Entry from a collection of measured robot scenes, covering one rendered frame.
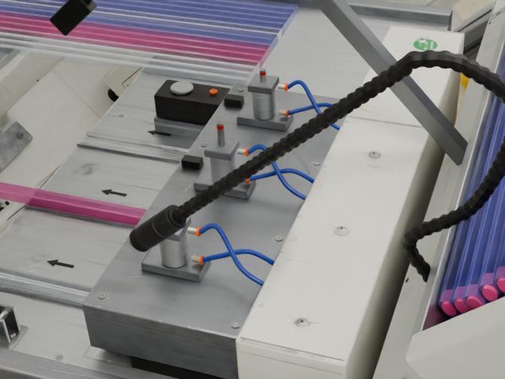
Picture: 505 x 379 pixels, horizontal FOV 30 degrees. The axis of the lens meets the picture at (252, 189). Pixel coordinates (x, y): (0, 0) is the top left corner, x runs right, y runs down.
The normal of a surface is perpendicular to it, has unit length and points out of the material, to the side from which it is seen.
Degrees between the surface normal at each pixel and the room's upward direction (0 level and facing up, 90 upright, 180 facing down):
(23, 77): 90
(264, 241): 47
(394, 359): 90
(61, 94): 0
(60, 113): 0
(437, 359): 90
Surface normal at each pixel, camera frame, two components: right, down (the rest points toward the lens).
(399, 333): -0.67, -0.70
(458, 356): -0.33, 0.58
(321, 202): -0.04, -0.80
